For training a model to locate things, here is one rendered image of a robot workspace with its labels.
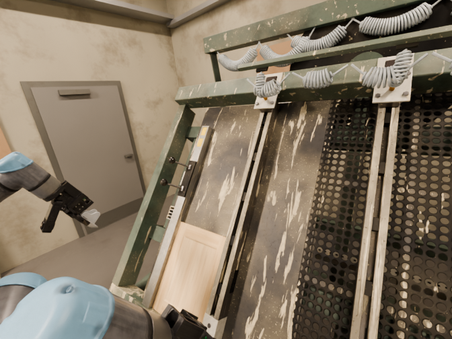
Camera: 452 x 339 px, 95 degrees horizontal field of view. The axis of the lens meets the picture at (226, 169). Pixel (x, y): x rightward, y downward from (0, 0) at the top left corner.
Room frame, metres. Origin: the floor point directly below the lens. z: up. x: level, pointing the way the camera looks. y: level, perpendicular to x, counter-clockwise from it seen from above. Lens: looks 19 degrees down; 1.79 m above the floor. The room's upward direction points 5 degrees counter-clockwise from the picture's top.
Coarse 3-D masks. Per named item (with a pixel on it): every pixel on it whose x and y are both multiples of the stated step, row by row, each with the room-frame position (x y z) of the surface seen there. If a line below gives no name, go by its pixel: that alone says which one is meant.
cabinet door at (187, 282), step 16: (176, 240) 0.87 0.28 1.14; (192, 240) 0.83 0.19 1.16; (208, 240) 0.79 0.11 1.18; (224, 240) 0.76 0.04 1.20; (176, 256) 0.81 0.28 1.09; (192, 256) 0.78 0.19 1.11; (208, 256) 0.75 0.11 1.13; (176, 272) 0.77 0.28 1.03; (192, 272) 0.73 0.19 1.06; (208, 272) 0.70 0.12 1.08; (160, 288) 0.75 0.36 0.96; (176, 288) 0.72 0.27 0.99; (192, 288) 0.69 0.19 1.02; (208, 288) 0.66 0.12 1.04; (160, 304) 0.71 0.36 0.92; (176, 304) 0.68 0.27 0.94; (192, 304) 0.65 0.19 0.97
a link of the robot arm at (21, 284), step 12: (12, 276) 0.23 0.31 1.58; (24, 276) 0.23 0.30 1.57; (36, 276) 0.24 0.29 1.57; (0, 288) 0.21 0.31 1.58; (12, 288) 0.21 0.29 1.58; (24, 288) 0.22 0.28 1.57; (0, 300) 0.19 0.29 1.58; (12, 300) 0.19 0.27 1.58; (0, 312) 0.18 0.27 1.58; (12, 312) 0.18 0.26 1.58; (0, 324) 0.16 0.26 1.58
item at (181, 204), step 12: (204, 144) 1.14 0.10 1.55; (192, 156) 1.12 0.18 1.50; (192, 180) 1.03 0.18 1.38; (180, 204) 0.96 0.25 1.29; (180, 216) 0.93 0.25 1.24; (168, 228) 0.91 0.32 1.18; (168, 240) 0.87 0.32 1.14; (168, 252) 0.84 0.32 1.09; (156, 264) 0.82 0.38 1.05; (156, 276) 0.78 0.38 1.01; (156, 288) 0.75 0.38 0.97; (144, 300) 0.73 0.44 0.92
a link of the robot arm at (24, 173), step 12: (12, 156) 0.59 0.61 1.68; (24, 156) 0.62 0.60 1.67; (0, 168) 0.57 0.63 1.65; (12, 168) 0.58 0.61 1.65; (24, 168) 0.60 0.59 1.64; (36, 168) 0.63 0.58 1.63; (0, 180) 0.57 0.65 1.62; (12, 180) 0.58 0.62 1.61; (24, 180) 0.59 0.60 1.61; (36, 180) 0.61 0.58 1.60
